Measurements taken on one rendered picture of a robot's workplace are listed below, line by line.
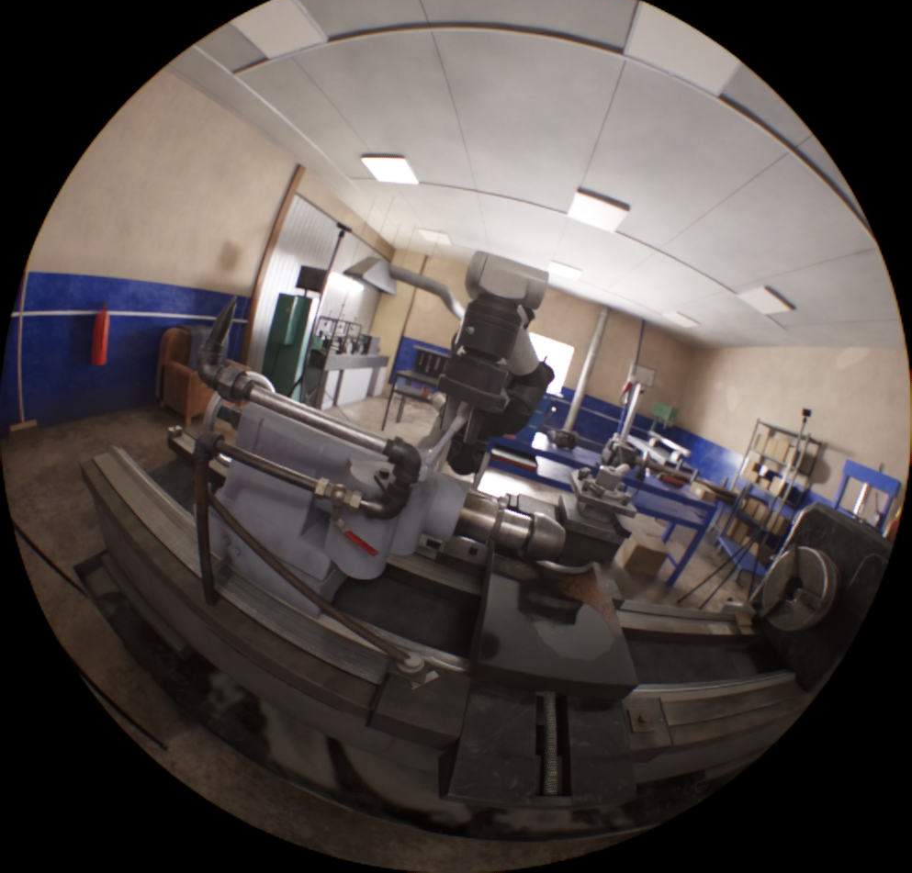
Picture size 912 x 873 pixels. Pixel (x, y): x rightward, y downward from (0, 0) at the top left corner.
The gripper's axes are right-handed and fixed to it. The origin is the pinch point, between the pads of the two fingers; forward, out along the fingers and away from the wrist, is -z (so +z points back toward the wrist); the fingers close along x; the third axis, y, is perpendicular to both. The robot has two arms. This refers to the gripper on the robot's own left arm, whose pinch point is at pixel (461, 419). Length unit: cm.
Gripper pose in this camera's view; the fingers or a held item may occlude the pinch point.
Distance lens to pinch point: 50.6
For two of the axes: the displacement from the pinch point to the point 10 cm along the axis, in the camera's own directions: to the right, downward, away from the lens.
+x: 7.2, 3.5, -5.9
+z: 2.9, -9.3, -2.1
